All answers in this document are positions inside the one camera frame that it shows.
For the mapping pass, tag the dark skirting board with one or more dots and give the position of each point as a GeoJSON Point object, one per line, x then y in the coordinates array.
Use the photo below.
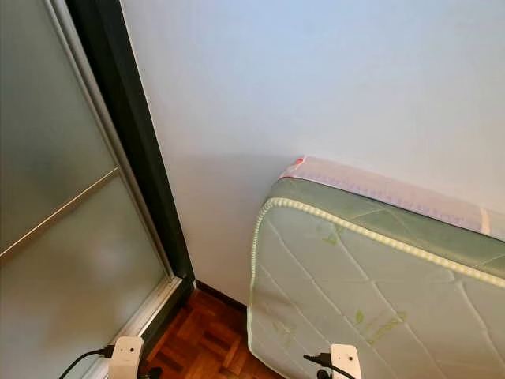
{"type": "Point", "coordinates": [221, 296]}

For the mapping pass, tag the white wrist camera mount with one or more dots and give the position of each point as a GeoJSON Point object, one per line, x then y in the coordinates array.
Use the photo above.
{"type": "Point", "coordinates": [126, 357]}
{"type": "Point", "coordinates": [346, 362]}

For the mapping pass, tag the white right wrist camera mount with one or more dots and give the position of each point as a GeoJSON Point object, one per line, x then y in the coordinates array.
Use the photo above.
{"type": "Point", "coordinates": [346, 362]}

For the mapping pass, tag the pink wrapped mattress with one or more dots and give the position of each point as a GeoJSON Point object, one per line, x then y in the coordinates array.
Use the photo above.
{"type": "Point", "coordinates": [387, 189]}

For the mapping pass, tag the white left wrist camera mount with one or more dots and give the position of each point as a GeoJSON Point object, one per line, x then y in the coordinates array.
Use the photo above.
{"type": "Point", "coordinates": [126, 357]}

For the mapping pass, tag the dark door frame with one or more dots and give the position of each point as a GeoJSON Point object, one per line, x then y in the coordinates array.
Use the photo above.
{"type": "Point", "coordinates": [126, 103]}

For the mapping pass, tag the frosted glass sliding door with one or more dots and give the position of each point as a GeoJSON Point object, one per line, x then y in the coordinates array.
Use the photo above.
{"type": "Point", "coordinates": [63, 118]}

